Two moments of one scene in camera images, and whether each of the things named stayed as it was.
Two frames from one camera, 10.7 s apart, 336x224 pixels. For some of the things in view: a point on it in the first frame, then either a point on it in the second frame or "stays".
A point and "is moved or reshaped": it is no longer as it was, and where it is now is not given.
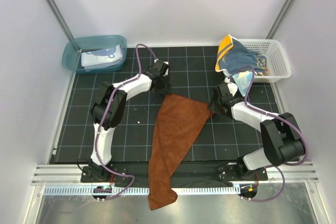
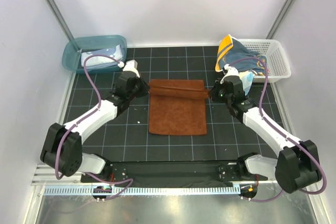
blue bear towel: x=102 y=57 stays
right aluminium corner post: x=289 y=4 stays
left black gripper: x=166 y=89 → x=145 y=87
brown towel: x=178 y=123 is moved or reshaped
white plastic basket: x=278 y=64 stays
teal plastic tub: x=72 y=58 stays
